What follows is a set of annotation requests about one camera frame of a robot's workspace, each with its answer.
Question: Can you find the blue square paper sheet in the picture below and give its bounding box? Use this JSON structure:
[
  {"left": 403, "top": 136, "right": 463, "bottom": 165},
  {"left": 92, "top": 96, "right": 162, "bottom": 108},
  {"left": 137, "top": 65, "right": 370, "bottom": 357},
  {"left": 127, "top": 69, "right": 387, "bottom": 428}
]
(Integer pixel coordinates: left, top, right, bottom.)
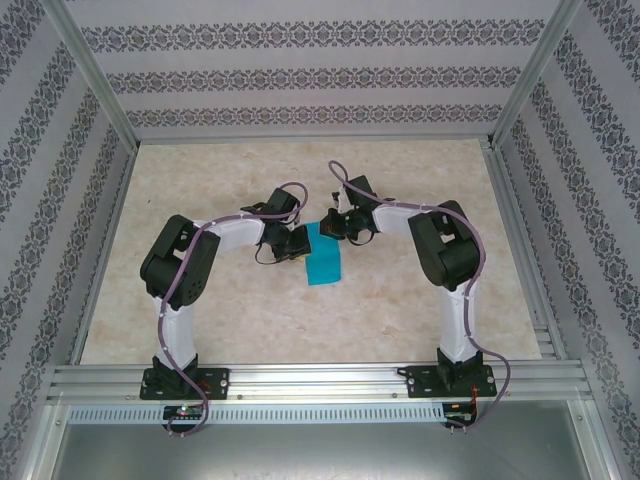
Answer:
[{"left": 302, "top": 219, "right": 346, "bottom": 287}]

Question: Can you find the grey metal sheet panel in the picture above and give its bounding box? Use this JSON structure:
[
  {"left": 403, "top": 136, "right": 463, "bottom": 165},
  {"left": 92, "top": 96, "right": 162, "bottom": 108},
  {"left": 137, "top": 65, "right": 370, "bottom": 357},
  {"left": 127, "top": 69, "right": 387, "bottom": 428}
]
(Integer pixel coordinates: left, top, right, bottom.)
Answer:
[{"left": 29, "top": 399, "right": 616, "bottom": 480}]

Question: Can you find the left wrist black cable loop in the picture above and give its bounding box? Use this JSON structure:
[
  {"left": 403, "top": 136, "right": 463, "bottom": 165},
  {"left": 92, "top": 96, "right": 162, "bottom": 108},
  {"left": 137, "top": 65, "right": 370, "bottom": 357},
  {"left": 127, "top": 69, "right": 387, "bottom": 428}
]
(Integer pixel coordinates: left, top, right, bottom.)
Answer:
[{"left": 253, "top": 242, "right": 281, "bottom": 266}]

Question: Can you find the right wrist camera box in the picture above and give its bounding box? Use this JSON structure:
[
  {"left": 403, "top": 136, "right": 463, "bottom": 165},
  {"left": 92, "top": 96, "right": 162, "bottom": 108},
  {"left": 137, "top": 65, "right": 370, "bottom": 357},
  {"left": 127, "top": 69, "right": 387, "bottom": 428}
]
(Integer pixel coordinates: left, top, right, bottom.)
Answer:
[{"left": 332, "top": 174, "right": 377, "bottom": 212}]

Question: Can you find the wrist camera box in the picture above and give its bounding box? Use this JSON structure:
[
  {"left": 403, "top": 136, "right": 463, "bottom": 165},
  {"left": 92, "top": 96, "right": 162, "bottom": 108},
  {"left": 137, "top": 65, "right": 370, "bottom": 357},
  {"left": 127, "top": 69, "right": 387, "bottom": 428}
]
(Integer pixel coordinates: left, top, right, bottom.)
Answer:
[
  {"left": 332, "top": 174, "right": 377, "bottom": 212},
  {"left": 264, "top": 187, "right": 307, "bottom": 226}
]

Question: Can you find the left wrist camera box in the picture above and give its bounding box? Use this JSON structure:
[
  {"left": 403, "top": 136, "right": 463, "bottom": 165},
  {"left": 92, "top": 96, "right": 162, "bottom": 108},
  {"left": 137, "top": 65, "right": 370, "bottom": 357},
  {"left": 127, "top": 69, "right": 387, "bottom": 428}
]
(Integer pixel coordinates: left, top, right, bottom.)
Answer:
[{"left": 264, "top": 187, "right": 307, "bottom": 226}]

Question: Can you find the aluminium frame cross bar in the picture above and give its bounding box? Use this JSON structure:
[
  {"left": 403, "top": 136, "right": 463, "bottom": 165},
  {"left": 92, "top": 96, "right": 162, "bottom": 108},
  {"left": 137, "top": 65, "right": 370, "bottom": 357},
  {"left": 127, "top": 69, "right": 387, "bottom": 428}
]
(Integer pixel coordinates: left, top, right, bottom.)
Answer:
[{"left": 134, "top": 133, "right": 494, "bottom": 146}]

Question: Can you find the aluminium mounting rail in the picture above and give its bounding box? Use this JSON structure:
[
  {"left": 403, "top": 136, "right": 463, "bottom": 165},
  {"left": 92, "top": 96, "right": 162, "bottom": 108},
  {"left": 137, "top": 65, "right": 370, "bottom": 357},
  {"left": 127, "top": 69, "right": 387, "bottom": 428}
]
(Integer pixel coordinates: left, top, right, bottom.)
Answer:
[{"left": 47, "top": 360, "right": 596, "bottom": 404}]

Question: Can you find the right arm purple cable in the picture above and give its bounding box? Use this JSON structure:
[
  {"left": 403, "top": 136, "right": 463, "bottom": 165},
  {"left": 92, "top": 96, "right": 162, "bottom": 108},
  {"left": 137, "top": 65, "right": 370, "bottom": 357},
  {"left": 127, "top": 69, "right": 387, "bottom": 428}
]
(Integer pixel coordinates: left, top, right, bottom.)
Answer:
[{"left": 327, "top": 159, "right": 512, "bottom": 436}]

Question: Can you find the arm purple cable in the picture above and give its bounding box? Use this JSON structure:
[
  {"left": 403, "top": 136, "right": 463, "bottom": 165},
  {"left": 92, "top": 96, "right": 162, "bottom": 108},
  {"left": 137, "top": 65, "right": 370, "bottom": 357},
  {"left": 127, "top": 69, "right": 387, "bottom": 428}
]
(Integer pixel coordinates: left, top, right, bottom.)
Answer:
[
  {"left": 327, "top": 159, "right": 512, "bottom": 436},
  {"left": 157, "top": 181, "right": 309, "bottom": 441}
]

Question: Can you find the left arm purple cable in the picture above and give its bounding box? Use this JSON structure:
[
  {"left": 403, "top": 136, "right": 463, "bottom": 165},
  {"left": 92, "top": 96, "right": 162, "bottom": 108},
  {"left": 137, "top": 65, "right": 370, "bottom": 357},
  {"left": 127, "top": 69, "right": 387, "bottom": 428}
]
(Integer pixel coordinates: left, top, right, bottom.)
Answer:
[{"left": 157, "top": 181, "right": 309, "bottom": 441}]

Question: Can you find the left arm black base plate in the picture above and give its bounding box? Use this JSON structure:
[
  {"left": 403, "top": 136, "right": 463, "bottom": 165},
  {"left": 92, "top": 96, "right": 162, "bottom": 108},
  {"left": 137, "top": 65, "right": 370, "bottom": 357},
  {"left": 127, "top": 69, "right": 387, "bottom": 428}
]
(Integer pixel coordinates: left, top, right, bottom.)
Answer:
[{"left": 139, "top": 367, "right": 231, "bottom": 401}]

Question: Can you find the slotted grey cable duct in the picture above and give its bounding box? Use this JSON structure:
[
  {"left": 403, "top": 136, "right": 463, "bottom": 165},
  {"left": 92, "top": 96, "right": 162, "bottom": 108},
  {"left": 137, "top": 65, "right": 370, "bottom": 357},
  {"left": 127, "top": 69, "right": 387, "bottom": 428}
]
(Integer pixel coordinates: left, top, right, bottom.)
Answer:
[{"left": 67, "top": 403, "right": 446, "bottom": 424}]

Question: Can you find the aluminium table side rail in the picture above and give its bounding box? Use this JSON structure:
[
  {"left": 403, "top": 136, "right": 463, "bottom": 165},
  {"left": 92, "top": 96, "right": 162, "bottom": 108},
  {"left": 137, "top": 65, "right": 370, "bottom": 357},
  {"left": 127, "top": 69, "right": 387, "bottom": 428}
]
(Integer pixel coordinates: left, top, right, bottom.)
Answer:
[
  {"left": 484, "top": 142, "right": 571, "bottom": 364},
  {"left": 67, "top": 142, "right": 141, "bottom": 366}
]

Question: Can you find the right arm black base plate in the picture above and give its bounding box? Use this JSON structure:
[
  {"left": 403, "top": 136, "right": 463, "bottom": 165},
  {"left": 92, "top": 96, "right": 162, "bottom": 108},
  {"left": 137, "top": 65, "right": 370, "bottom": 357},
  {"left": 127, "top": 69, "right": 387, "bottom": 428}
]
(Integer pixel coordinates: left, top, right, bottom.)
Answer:
[{"left": 404, "top": 363, "right": 500, "bottom": 400}]

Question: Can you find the aluminium frame post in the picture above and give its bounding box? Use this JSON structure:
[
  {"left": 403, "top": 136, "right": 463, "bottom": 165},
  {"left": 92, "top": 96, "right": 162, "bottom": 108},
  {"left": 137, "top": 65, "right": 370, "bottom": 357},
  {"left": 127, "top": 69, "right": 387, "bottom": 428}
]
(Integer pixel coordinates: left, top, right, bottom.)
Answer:
[
  {"left": 487, "top": 0, "right": 586, "bottom": 149},
  {"left": 39, "top": 0, "right": 141, "bottom": 151}
]

